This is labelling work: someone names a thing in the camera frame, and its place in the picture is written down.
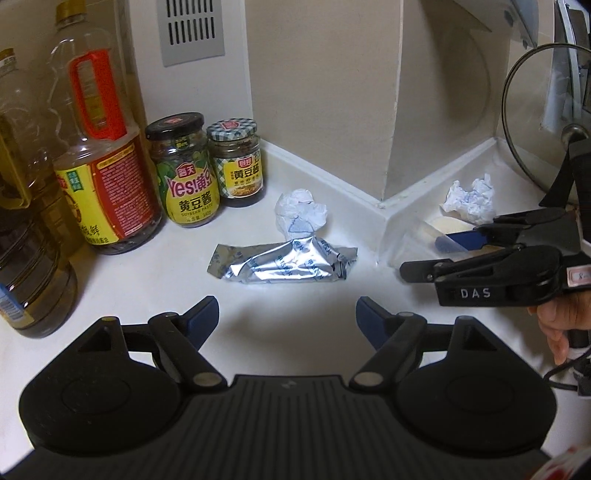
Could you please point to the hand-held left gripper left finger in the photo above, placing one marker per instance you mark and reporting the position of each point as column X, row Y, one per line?
column 203, row 318

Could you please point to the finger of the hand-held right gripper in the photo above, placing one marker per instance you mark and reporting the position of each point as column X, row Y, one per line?
column 461, row 270
column 461, row 241

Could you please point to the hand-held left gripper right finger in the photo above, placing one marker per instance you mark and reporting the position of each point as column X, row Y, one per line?
column 371, row 321

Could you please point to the silver foil wrapper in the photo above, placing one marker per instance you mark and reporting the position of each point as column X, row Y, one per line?
column 286, row 261

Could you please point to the person's right hand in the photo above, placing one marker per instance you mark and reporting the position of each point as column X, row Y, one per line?
column 568, row 314

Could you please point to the crumpled white paper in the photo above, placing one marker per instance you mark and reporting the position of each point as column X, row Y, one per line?
column 300, row 212
column 468, row 201

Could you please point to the black lid sauce jar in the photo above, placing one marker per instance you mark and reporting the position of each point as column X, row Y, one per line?
column 187, row 184

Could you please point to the glass pot lid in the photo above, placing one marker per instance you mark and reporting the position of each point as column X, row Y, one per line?
column 531, row 115

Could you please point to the checkered lid sauce jar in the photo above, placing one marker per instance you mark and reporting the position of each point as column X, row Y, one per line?
column 240, row 170

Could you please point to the red white printed clothing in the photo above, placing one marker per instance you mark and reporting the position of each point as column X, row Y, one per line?
column 563, row 464

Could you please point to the amber oil bottle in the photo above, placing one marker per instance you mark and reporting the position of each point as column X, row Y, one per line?
column 32, row 240

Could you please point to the blue label oil bottle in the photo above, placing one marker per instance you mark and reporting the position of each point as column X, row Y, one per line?
column 8, row 302

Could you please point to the metal dish rack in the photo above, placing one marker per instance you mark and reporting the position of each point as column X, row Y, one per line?
column 575, row 55

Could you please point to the range hood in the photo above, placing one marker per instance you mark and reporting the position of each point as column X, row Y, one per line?
column 498, row 18

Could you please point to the grey vent grille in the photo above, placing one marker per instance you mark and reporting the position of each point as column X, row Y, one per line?
column 191, row 27

